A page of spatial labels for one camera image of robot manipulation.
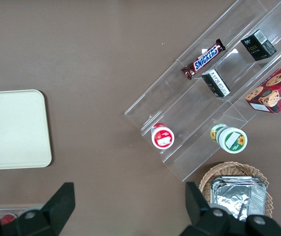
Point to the red plaid cookie box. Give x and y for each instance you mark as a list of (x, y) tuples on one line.
[(278, 93)]

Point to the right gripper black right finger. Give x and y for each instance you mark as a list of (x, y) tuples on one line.
[(199, 209)]

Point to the black box with white label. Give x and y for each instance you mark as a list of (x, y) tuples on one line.
[(215, 84)]

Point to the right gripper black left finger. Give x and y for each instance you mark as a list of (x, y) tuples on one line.
[(54, 211)]

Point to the beige rectangular tray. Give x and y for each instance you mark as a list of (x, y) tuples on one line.
[(12, 127)]

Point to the clear acrylic bottle rack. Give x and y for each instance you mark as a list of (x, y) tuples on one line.
[(12, 210)]

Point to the red cola bottle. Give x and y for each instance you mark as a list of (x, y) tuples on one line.
[(8, 218)]

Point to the green lidded sunflower jar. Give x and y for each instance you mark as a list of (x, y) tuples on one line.
[(232, 140)]

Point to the Snickers chocolate bar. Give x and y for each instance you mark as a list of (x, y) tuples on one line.
[(204, 60)]

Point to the red lidded white jar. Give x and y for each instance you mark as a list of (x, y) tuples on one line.
[(163, 138)]

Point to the silver foil packets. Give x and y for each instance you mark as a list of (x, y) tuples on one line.
[(231, 199)]

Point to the light wicker basket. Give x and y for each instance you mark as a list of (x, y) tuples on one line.
[(229, 168)]

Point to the clear acrylic stepped shelf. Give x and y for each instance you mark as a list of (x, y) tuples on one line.
[(194, 108)]

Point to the black box with barcode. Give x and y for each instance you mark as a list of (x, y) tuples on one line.
[(257, 49)]

